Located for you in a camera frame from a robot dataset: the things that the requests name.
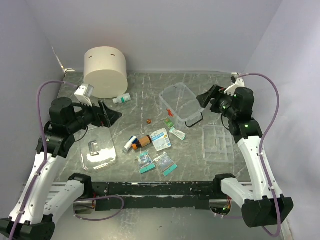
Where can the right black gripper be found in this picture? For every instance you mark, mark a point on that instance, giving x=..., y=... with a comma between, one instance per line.
x=204, y=98

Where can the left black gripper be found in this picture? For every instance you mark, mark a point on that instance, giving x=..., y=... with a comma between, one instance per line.
x=107, y=119

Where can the white green-label bottle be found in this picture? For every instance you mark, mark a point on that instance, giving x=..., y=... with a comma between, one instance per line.
x=122, y=98

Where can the clear plastic medicine box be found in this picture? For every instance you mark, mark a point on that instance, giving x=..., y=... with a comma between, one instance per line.
x=181, y=106

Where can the brown orange-cap bottle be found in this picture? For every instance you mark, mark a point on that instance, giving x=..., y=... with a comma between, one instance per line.
x=142, y=142

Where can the white blue gauze packet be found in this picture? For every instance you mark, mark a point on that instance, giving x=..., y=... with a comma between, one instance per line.
x=160, y=140

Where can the teal-edged clear bag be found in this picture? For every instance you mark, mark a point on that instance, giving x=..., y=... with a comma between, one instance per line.
x=145, y=163
x=165, y=164

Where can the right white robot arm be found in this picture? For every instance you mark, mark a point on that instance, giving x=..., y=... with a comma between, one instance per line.
x=266, y=204

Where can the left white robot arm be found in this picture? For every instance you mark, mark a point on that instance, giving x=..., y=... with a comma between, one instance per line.
x=34, y=217

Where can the white blue bandage roll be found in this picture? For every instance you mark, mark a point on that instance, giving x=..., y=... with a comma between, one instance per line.
x=129, y=144

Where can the clear box lid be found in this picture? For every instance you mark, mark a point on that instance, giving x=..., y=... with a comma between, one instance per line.
x=97, y=149

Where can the small green box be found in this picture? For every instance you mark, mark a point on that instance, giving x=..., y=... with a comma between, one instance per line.
x=168, y=123

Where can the teal white sachet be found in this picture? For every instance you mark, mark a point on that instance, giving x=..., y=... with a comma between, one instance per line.
x=179, y=134

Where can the clear divider tray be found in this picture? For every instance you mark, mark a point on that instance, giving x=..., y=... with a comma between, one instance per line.
x=217, y=144

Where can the cream cylindrical container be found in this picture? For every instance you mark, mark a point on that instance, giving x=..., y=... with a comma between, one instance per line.
x=105, y=68

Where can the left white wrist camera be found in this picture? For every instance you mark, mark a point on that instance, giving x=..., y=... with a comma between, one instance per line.
x=83, y=94

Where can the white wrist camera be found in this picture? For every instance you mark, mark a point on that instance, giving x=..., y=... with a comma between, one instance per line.
x=236, y=82
x=83, y=94

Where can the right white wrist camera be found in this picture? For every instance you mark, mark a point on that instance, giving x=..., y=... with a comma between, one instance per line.
x=236, y=82

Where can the black base frame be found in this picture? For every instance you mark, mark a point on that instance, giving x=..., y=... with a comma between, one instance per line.
x=200, y=195

